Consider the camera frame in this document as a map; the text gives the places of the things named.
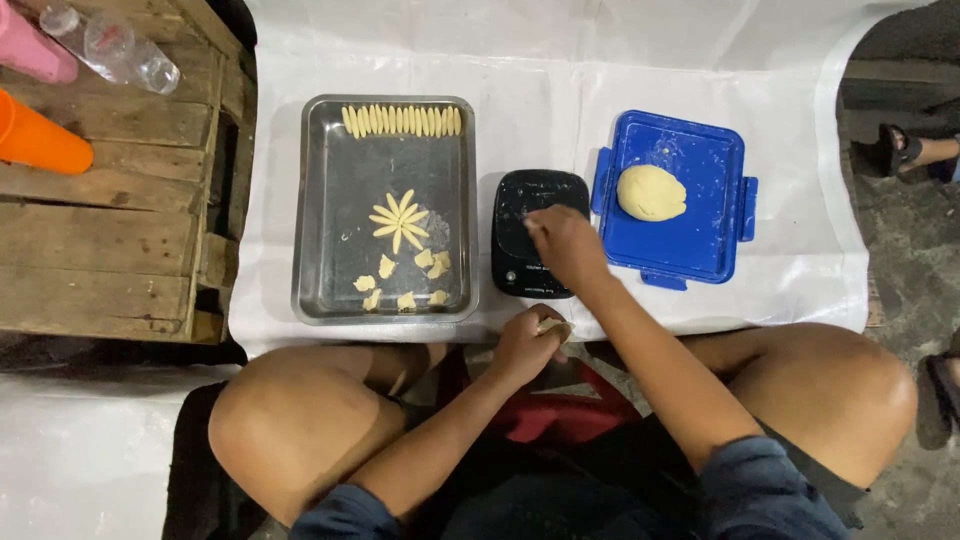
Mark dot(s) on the person's left hand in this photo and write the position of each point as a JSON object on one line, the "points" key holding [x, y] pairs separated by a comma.
{"points": [[517, 352]]}

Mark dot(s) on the person's right hand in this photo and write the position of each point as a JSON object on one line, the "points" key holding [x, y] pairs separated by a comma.
{"points": [[571, 247]]}

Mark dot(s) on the person's left fingers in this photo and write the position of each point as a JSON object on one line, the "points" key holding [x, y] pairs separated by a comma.
{"points": [[546, 313]]}

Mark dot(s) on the person's right fingers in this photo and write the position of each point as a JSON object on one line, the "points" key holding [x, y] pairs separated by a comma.
{"points": [[538, 222]]}

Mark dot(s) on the small dough piece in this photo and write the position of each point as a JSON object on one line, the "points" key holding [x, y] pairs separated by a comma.
{"points": [[556, 326]]}

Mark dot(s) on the black kitchen scale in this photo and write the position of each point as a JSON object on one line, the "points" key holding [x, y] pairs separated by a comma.
{"points": [[517, 255]]}

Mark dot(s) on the red and black shorts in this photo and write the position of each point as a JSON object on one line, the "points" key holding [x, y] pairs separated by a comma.
{"points": [[555, 420]]}

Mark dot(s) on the yellow dough ball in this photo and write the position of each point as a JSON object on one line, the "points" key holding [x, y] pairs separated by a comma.
{"points": [[651, 193]]}

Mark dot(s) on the white plastic sheet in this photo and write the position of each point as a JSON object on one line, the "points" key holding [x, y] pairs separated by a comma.
{"points": [[82, 457], [540, 90]]}

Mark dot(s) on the flower of dough sticks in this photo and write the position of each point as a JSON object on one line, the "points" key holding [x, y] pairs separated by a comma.
{"points": [[400, 220]]}

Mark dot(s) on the scattered dough lumps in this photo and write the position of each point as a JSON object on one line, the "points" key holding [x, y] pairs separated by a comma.
{"points": [[387, 266]]}

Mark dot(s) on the blue plastic container lid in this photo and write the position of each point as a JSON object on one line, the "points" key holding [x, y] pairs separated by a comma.
{"points": [[697, 217]]}

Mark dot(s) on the row of dough sticks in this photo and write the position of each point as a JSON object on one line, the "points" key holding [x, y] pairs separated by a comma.
{"points": [[401, 120]]}

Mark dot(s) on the rectangular metal baking tray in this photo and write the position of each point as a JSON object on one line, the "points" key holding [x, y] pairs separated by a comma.
{"points": [[345, 195]]}

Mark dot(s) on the person's left leg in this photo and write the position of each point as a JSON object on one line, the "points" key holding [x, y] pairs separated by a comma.
{"points": [[300, 420]]}

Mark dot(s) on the person's leg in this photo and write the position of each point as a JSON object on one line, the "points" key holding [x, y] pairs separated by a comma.
{"points": [[817, 390], [300, 420]]}

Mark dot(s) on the blue shirt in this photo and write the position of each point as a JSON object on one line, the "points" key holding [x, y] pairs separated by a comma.
{"points": [[757, 491]]}

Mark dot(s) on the person's right leg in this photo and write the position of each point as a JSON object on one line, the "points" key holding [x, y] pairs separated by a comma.
{"points": [[817, 390]]}

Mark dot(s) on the black sandal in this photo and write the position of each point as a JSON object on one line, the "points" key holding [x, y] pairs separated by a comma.
{"points": [[889, 154], [936, 409]]}

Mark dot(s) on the wooden pallet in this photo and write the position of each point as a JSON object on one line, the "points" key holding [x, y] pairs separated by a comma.
{"points": [[105, 232]]}

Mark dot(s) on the clear plastic water bottle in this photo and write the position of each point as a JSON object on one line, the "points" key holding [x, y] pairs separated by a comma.
{"points": [[112, 46]]}

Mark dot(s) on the orange plastic cup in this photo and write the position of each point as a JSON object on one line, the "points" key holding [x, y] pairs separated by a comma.
{"points": [[41, 142]]}

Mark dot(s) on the pink plastic cup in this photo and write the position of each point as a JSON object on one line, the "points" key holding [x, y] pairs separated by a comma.
{"points": [[30, 49]]}

